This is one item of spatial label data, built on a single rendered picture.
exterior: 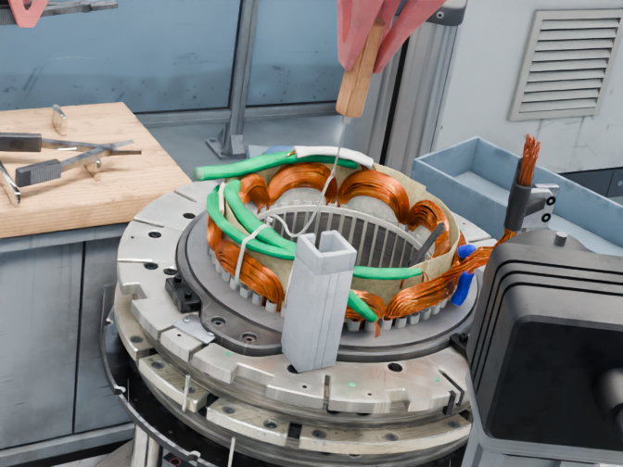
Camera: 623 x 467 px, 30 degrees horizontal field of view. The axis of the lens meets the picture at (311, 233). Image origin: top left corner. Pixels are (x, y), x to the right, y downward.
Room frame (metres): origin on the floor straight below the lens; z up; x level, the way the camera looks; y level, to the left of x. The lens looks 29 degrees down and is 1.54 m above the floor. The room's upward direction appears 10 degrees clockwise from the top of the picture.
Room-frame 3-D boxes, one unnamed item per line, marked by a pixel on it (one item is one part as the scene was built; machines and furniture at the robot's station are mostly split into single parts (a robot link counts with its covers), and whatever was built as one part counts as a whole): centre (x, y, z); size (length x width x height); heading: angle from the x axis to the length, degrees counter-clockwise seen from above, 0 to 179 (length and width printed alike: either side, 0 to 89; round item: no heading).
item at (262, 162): (0.80, 0.03, 1.15); 0.15 x 0.04 x 0.02; 121
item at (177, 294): (0.68, 0.08, 1.10); 0.03 x 0.01 x 0.01; 31
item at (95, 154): (0.88, 0.20, 1.09); 0.06 x 0.01 x 0.01; 148
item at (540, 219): (0.71, -0.15, 1.20); 0.02 x 0.01 x 0.03; 113
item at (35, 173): (0.84, 0.23, 1.09); 0.04 x 0.01 x 0.02; 139
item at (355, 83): (0.65, -0.01, 1.30); 0.02 x 0.02 x 0.06
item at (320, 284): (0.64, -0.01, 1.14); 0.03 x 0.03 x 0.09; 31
